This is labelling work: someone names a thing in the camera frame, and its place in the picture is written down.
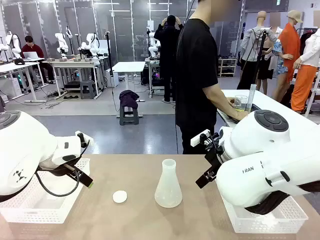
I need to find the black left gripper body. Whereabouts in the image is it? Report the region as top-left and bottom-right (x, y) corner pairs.
(62, 162), (85, 181)

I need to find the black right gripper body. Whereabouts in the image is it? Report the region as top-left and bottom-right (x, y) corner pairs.
(204, 146), (225, 181)

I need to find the translucent plastic conical flask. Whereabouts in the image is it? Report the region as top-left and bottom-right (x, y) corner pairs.
(154, 159), (184, 209)

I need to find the white round flask cap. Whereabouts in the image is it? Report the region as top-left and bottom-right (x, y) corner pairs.
(112, 190), (128, 204)

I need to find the clear plastic beaker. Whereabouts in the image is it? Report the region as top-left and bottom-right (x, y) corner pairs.
(234, 94), (249, 111)

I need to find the clear plastic graduated cylinder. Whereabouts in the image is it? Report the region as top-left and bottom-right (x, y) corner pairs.
(245, 83), (257, 112)

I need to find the white perforated plastic basket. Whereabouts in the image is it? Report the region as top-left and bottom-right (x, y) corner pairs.
(0, 157), (91, 224)
(221, 193), (309, 234)

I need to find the person's right forearm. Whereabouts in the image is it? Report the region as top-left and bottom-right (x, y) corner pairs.
(202, 85), (238, 120)

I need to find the person's right hand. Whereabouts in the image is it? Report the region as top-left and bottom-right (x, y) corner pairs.
(227, 109), (250, 122)

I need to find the black tray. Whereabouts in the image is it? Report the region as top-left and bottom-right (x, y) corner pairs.
(224, 102), (263, 124)

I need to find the dark gray step stool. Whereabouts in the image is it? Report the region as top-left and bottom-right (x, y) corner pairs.
(118, 101), (140, 126)

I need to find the gray plastic stool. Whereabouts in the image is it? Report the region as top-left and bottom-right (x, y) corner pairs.
(79, 80), (98, 100)

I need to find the dark purple garment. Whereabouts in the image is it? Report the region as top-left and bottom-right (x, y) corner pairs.
(118, 89), (140, 110)

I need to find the wooden shoe rack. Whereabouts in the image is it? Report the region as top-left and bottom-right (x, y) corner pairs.
(217, 57), (238, 78)

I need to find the person in black t-shirt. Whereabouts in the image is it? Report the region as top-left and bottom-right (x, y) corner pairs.
(174, 0), (221, 155)

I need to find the white robot workstation desk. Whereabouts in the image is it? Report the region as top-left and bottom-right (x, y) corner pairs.
(144, 57), (164, 99)

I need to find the white desk with robots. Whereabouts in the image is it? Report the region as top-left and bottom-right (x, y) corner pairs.
(41, 58), (104, 100)

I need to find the black stand pole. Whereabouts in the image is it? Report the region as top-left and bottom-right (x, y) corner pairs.
(104, 31), (114, 89)

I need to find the small white table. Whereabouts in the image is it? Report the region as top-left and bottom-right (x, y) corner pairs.
(111, 61), (147, 104)

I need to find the white office desk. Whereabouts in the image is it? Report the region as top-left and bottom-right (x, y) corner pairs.
(0, 60), (49, 104)

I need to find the mannequin in blue floral garment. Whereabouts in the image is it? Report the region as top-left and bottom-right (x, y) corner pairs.
(267, 12), (289, 76)

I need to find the mannequin in gray shirt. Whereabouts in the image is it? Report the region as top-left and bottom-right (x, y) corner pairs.
(236, 10), (279, 91)

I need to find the mannequin in orange trousers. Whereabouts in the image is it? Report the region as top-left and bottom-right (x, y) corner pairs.
(290, 27), (320, 113)

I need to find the standing person in black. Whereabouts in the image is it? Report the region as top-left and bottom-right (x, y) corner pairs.
(153, 14), (185, 104)

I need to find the silver laptop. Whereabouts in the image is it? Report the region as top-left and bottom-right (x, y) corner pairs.
(22, 51), (43, 61)

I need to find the seated person in red sweater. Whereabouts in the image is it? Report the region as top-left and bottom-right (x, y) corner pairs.
(20, 35), (55, 85)

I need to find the mannequin in orange dress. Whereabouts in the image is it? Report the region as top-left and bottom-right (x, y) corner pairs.
(271, 9), (304, 101)

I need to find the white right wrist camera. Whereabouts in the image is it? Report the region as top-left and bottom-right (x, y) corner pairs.
(190, 129), (211, 147)

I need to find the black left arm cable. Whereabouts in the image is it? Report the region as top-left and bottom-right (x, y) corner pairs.
(34, 166), (85, 198)

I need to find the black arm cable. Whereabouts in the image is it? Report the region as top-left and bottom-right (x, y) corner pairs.
(34, 166), (85, 198)
(246, 183), (320, 216)

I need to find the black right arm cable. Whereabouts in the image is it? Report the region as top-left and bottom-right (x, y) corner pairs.
(246, 183), (320, 216)

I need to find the black camera tripod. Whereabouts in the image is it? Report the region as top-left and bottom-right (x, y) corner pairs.
(249, 27), (270, 91)

